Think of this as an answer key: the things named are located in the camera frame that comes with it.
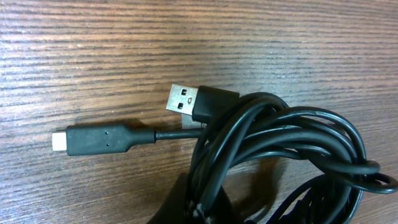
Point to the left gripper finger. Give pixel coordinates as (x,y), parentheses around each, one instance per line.
(178,208)

